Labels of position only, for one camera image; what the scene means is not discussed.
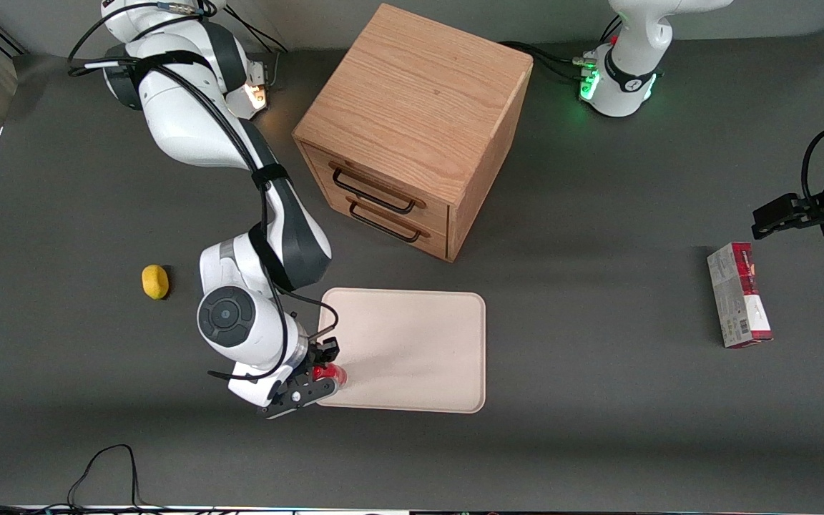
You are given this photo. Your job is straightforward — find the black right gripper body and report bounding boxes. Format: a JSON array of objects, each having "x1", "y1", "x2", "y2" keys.
[{"x1": 280, "y1": 340, "x2": 328, "y2": 393}]

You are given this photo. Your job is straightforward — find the red coke bottle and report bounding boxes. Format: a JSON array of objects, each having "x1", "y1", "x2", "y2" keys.
[{"x1": 312, "y1": 363, "x2": 350, "y2": 389}]

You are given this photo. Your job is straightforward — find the beige plastic tray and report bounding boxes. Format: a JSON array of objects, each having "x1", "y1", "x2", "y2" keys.
[{"x1": 310, "y1": 288, "x2": 487, "y2": 414}]

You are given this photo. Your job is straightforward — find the red white carton box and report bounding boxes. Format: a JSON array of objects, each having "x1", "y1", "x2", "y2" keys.
[{"x1": 707, "y1": 242, "x2": 774, "y2": 349}]

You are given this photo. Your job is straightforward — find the yellow lemon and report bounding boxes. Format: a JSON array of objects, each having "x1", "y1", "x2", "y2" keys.
[{"x1": 142, "y1": 265, "x2": 170, "y2": 300}]

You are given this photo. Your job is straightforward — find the wooden drawer cabinet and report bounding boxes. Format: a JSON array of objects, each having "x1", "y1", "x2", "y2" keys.
[{"x1": 292, "y1": 3, "x2": 534, "y2": 263}]

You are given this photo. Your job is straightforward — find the black drawer handle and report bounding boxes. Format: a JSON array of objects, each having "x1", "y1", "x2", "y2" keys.
[
  {"x1": 345, "y1": 195, "x2": 431, "y2": 244},
  {"x1": 329, "y1": 162, "x2": 427, "y2": 215}
]

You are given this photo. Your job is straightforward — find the black looped floor cable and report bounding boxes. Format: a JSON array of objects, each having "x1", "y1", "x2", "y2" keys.
[{"x1": 67, "y1": 444, "x2": 147, "y2": 511}]

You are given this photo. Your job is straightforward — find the black left arm base cables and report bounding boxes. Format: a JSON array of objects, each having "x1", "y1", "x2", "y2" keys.
[{"x1": 501, "y1": 13, "x2": 624, "y2": 84}]

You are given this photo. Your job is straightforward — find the black arm base cables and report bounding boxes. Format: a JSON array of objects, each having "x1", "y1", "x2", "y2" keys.
[
  {"x1": 501, "y1": 13, "x2": 624, "y2": 84},
  {"x1": 222, "y1": 6, "x2": 291, "y2": 92}
]

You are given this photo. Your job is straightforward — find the black right arm base cables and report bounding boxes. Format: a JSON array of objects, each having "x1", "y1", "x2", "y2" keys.
[{"x1": 222, "y1": 6, "x2": 291, "y2": 92}]

